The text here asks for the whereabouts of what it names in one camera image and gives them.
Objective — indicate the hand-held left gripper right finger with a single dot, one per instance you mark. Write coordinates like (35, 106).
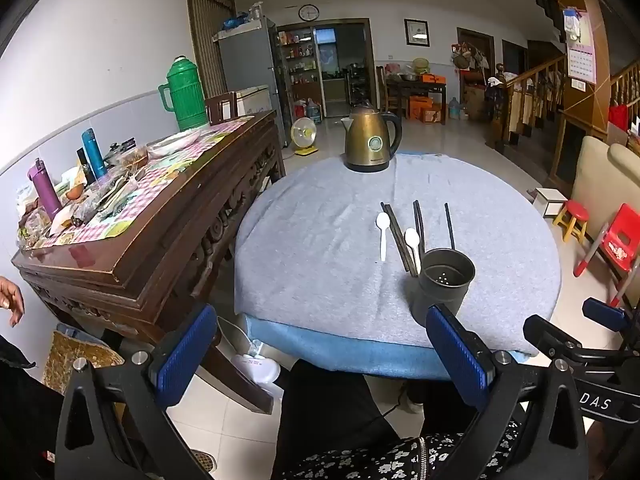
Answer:
(457, 355)

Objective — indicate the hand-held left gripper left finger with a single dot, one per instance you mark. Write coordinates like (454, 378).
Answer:
(185, 350)

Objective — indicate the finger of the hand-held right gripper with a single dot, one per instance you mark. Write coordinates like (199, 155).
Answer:
(605, 312)
(550, 337)

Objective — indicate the dark grey utensil holder cup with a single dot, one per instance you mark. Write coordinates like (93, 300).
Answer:
(440, 292)

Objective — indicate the white plastic spoon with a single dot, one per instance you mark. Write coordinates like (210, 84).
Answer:
(383, 222)
(412, 238)

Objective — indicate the white floor appliance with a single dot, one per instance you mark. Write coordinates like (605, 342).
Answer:
(255, 365)

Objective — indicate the red plastic chair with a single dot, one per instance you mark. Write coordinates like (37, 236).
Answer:
(620, 240)

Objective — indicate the blue table cover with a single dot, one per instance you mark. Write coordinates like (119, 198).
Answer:
(350, 355)

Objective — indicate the red stool with yellow legs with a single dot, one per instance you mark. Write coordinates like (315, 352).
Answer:
(572, 210)

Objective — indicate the gold patterned cushion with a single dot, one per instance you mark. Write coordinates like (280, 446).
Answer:
(75, 360)

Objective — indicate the small white stool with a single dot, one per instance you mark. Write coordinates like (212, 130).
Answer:
(550, 200)

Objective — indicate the carved wooden sideboard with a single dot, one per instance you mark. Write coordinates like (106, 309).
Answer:
(165, 225)

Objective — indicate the person's legs in black pants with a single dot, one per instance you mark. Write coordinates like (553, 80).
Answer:
(340, 410)

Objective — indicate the black floral garment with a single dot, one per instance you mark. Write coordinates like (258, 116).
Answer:
(380, 460)

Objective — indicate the beige sofa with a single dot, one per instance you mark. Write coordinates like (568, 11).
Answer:
(600, 175)

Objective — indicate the pink checkered cloth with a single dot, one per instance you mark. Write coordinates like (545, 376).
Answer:
(165, 177)

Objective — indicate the grey tablecloth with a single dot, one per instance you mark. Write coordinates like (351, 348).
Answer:
(320, 240)

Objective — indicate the clear food container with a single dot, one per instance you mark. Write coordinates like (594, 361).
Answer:
(134, 157)

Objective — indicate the purple water bottle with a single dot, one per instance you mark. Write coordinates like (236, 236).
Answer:
(45, 190)

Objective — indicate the black bottle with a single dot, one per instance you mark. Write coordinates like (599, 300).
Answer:
(84, 162)

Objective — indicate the teal water bottle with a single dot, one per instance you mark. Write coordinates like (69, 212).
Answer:
(94, 155)

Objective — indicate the wooden stair railing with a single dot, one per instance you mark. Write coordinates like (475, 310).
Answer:
(530, 95)

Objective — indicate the gold electric kettle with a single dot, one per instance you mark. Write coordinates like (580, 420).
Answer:
(370, 140)

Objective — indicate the brown wooden box holder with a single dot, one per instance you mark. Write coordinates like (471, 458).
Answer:
(222, 108)

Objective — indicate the yellow floor fan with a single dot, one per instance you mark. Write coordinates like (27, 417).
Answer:
(304, 135)

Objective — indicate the blue water jug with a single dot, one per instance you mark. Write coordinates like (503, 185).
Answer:
(454, 108)

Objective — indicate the green thermos flask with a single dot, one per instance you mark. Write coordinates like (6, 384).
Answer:
(186, 95)

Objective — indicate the white chest freezer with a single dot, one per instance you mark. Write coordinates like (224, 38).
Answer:
(255, 100)

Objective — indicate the dark wooden side table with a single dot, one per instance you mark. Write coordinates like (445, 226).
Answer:
(415, 87)

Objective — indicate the grey refrigerator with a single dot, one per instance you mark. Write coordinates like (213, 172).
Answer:
(250, 55)

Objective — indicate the pantry shelf with bottles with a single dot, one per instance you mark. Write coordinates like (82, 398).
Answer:
(297, 65)

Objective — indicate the brown wooden door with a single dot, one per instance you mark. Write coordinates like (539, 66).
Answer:
(207, 25)

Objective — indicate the pink wall calendar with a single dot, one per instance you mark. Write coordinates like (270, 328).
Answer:
(582, 55)

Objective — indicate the framed wall picture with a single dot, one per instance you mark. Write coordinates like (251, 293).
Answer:
(416, 32)

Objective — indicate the round wall clock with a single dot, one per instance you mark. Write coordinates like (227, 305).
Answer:
(308, 12)

